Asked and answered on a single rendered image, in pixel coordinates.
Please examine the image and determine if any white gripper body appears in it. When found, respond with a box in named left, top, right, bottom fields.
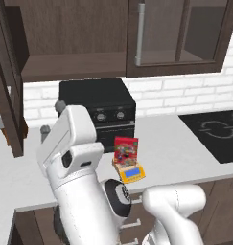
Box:
left=36, top=104, right=98, bottom=179

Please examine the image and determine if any dark wood open cabinet door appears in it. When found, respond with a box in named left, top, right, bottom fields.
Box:
left=0, top=0, right=30, bottom=159

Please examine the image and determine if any red cereal box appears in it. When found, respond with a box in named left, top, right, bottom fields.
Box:
left=113, top=136, right=140, bottom=167

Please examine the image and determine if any yellow digital scale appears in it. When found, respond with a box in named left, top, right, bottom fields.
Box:
left=111, top=158, right=147, bottom=185

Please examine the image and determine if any dark wood glass cabinet door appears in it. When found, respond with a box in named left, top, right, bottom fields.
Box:
left=125, top=0, right=233, bottom=78

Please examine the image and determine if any dark wood base cabinet run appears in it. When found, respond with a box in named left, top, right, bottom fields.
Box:
left=7, top=176, right=233, bottom=245

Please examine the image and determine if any black toaster oven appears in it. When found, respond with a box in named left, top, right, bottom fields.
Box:
left=58, top=78, right=137, bottom=154

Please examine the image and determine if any brown wooden object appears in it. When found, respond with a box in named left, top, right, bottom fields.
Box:
left=0, top=127, right=11, bottom=146

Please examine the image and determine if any black hob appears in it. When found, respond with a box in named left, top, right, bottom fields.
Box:
left=177, top=109, right=233, bottom=165

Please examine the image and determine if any dark wood wall cabinet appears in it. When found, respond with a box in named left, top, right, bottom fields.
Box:
left=2, top=0, right=129, bottom=83

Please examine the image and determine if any silver drawer handle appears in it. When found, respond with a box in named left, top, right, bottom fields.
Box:
left=129, top=195, right=144, bottom=206
left=120, top=217, right=142, bottom=230

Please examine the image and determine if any silver cabinet door handle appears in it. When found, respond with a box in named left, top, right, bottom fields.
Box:
left=134, top=2, right=147, bottom=67

